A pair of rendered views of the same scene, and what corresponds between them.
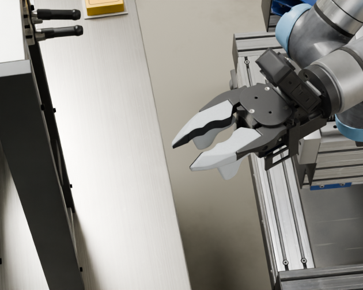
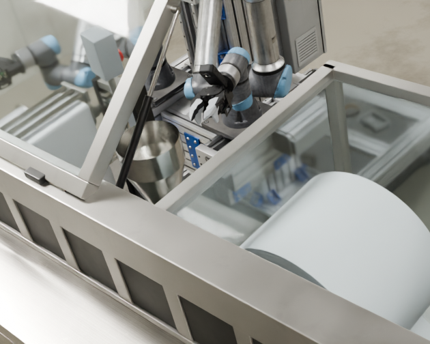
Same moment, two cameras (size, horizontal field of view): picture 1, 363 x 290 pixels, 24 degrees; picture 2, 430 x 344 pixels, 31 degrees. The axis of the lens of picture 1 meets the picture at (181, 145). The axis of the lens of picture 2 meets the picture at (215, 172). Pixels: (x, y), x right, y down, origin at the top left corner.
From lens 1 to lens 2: 1.46 m
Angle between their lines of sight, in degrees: 27
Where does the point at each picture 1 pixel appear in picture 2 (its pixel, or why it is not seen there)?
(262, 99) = (208, 90)
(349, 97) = (235, 76)
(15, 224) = not seen: hidden behind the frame
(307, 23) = (196, 80)
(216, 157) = (209, 110)
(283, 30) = (188, 90)
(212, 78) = not seen: hidden behind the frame
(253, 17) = not seen: hidden behind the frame
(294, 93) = (218, 76)
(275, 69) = (208, 67)
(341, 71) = (226, 68)
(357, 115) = (240, 93)
